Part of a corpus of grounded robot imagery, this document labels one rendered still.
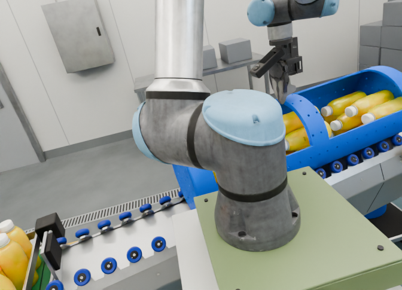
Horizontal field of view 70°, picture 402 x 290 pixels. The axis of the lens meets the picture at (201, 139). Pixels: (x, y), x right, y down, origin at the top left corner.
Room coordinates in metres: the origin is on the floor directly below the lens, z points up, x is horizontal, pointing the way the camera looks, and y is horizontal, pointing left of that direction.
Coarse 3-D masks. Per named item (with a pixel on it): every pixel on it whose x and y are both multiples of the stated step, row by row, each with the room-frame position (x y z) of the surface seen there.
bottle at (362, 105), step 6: (384, 90) 1.02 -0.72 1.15; (366, 96) 1.00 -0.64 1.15; (372, 96) 0.99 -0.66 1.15; (378, 96) 0.99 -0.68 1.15; (384, 96) 0.99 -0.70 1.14; (390, 96) 0.99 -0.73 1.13; (354, 102) 0.99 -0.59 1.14; (360, 102) 0.97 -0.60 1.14; (366, 102) 0.97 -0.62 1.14; (372, 102) 0.97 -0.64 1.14; (378, 102) 0.97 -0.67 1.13; (360, 108) 0.96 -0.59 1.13; (366, 108) 0.96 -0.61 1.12; (360, 114) 0.96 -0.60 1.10
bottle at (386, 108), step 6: (384, 102) 0.95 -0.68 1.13; (390, 102) 0.93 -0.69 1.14; (396, 102) 0.93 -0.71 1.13; (372, 108) 0.93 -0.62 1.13; (378, 108) 0.92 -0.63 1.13; (384, 108) 0.91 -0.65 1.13; (390, 108) 0.91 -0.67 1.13; (396, 108) 0.91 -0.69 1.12; (372, 114) 0.91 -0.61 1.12; (378, 114) 0.90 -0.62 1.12; (384, 114) 0.90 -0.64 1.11
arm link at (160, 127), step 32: (160, 0) 0.53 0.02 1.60; (192, 0) 0.52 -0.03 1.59; (160, 32) 0.51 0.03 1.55; (192, 32) 0.50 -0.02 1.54; (160, 64) 0.50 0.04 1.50; (192, 64) 0.49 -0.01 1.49; (160, 96) 0.46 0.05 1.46; (192, 96) 0.46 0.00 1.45; (160, 128) 0.45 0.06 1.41; (160, 160) 0.47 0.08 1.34
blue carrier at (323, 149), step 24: (360, 72) 1.09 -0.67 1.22; (384, 72) 1.00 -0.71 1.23; (288, 96) 0.95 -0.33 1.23; (312, 96) 1.11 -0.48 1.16; (336, 96) 1.16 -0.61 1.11; (312, 120) 0.83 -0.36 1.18; (384, 120) 0.88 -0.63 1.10; (312, 144) 0.80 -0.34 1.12; (336, 144) 0.82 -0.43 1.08; (360, 144) 0.86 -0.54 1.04; (192, 168) 0.71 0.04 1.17; (288, 168) 0.77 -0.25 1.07; (312, 168) 0.82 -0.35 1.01; (192, 192) 0.72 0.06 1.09
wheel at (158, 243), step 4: (160, 236) 0.69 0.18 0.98; (152, 240) 0.68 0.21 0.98; (156, 240) 0.68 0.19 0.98; (160, 240) 0.68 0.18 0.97; (164, 240) 0.68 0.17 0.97; (152, 244) 0.67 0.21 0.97; (156, 244) 0.67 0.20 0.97; (160, 244) 0.67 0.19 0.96; (164, 244) 0.67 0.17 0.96; (152, 248) 0.67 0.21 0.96; (156, 248) 0.66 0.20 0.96; (160, 248) 0.66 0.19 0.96; (164, 248) 0.67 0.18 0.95
